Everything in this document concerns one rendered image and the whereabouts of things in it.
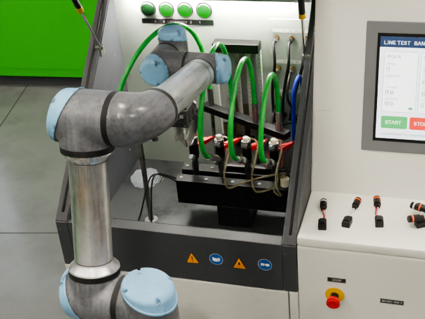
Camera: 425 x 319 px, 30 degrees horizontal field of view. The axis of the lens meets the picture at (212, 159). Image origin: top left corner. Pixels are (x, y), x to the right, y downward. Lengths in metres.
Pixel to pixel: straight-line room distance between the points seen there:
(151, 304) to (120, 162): 0.97
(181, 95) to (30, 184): 2.67
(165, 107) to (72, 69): 3.57
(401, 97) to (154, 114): 0.77
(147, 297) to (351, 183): 0.76
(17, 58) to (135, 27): 2.84
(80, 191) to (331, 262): 0.74
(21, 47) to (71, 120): 3.64
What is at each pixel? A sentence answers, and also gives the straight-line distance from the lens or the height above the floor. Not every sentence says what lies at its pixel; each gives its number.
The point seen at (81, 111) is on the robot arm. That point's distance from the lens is 1.63.
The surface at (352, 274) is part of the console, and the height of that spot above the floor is 0.88.
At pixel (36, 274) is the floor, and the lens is 3.70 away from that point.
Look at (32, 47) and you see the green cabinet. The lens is 5.23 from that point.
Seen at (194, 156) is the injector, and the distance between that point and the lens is 2.31.
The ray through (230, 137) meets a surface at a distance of 2.08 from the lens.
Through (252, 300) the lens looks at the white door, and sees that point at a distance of 2.26.
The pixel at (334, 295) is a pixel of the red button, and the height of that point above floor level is 0.81.
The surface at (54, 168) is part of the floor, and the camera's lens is 4.43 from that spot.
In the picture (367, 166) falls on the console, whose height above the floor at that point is 1.06.
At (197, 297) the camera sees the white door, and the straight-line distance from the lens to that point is 2.31.
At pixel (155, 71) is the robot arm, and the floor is 1.42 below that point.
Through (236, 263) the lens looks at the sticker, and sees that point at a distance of 2.18.
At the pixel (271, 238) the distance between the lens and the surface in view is 2.13.
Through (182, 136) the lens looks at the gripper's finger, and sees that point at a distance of 2.24.
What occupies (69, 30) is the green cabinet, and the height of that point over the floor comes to 0.41.
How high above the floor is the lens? 2.26
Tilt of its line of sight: 32 degrees down
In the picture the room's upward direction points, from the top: 6 degrees counter-clockwise
